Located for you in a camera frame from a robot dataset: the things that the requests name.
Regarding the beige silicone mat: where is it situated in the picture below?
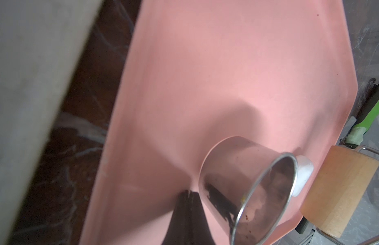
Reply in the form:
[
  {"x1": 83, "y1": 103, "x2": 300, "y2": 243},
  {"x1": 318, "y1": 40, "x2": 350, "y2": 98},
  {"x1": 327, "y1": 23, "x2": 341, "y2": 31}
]
[{"x1": 0, "y1": 1, "x2": 103, "y2": 245}]

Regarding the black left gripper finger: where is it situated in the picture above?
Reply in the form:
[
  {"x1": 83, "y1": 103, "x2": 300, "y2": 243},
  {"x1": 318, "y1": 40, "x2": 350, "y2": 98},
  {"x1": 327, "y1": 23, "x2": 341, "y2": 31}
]
[{"x1": 162, "y1": 190, "x2": 215, "y2": 245}]

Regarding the wooden rolling pin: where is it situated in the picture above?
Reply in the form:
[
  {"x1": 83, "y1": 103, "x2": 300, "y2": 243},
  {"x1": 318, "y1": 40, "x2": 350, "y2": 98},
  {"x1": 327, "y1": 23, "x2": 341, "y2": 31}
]
[{"x1": 300, "y1": 146, "x2": 379, "y2": 245}]

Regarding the green work glove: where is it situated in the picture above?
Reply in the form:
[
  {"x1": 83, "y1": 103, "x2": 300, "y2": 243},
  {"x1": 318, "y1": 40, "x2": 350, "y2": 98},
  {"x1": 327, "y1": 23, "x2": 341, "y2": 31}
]
[{"x1": 344, "y1": 82, "x2": 379, "y2": 149}]

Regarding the white dough ball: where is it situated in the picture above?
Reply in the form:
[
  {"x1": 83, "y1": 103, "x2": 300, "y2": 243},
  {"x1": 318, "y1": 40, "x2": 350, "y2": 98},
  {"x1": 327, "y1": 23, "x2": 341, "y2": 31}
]
[{"x1": 292, "y1": 155, "x2": 315, "y2": 197}]

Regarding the round metal cutter ring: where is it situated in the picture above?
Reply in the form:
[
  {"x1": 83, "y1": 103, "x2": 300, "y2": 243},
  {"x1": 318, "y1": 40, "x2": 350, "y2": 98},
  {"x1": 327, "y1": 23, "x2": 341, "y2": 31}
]
[{"x1": 198, "y1": 136, "x2": 299, "y2": 245}]

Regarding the pink silicone mat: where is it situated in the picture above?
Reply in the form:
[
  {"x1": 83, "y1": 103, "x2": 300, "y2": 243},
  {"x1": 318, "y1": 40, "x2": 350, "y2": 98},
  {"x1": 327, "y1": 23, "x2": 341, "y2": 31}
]
[{"x1": 80, "y1": 1, "x2": 358, "y2": 245}]

